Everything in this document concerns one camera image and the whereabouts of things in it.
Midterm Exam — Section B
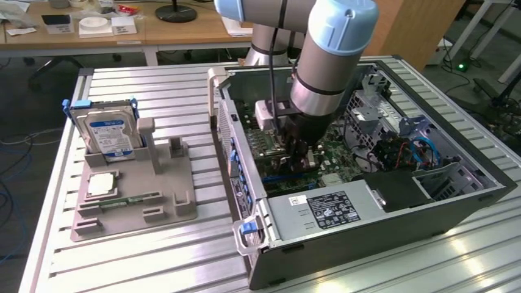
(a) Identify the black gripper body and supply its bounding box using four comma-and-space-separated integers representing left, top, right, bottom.
280, 111, 333, 153

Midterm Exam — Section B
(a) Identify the black graphics card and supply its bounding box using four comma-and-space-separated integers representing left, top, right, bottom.
260, 151, 326, 181

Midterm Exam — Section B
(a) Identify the green motherboard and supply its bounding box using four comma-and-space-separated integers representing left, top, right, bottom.
233, 102, 368, 199

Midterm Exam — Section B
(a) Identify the blue expansion slot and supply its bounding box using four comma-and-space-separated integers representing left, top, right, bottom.
260, 173, 305, 184

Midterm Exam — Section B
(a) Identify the metal drive cage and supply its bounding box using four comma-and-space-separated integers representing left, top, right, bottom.
345, 68, 431, 144

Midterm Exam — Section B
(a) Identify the grey power supply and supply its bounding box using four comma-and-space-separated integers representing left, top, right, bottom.
265, 179, 386, 242

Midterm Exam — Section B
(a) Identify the white paper stack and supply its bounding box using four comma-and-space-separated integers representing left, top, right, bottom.
221, 20, 254, 38

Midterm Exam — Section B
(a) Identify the open black PC case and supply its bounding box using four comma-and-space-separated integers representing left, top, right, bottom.
206, 59, 518, 291

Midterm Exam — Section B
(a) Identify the wooden cabinet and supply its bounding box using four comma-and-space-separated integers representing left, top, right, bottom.
365, 0, 467, 70

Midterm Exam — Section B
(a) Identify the wooden desk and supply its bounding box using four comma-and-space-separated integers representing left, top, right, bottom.
0, 0, 261, 59

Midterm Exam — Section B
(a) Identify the grey parts rack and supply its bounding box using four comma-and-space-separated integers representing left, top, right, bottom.
70, 117, 200, 244

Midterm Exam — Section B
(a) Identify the black floor stand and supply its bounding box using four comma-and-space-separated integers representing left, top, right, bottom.
471, 76, 521, 138

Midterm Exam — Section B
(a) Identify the hard disk blue carrier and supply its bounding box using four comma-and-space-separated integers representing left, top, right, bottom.
60, 96, 142, 163

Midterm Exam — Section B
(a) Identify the black round lamp base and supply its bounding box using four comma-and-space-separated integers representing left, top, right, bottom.
153, 0, 198, 23

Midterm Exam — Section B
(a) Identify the green RAM stick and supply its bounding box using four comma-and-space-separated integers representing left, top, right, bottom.
98, 195, 158, 209

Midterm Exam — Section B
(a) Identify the silver CPU chip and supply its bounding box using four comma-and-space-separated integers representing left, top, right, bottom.
86, 173, 118, 195

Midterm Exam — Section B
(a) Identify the plain white box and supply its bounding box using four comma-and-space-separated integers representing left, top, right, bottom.
109, 16, 137, 37

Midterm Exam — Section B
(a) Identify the white box round insert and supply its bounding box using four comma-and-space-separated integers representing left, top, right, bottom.
77, 16, 114, 40

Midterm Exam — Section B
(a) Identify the black chair base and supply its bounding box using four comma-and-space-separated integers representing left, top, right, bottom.
22, 53, 122, 91

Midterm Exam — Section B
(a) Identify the white box black top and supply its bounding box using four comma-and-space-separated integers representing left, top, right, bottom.
41, 14, 74, 35

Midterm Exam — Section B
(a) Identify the white label card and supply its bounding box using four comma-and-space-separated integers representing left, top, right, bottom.
5, 27, 37, 37

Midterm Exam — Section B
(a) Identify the clear plastic bag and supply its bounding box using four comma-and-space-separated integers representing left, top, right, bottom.
0, 2, 32, 29

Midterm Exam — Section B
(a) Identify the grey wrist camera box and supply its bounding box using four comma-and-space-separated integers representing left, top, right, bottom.
253, 99, 292, 132

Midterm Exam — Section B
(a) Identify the black camera cable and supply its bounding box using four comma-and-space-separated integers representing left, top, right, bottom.
266, 26, 284, 138

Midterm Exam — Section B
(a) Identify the blue wire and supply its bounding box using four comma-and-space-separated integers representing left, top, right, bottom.
409, 137, 441, 168

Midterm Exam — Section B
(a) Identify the white table frame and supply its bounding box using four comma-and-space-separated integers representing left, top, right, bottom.
445, 0, 521, 85

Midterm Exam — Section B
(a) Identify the blue floor cable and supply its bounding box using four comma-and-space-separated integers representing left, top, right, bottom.
0, 134, 36, 266

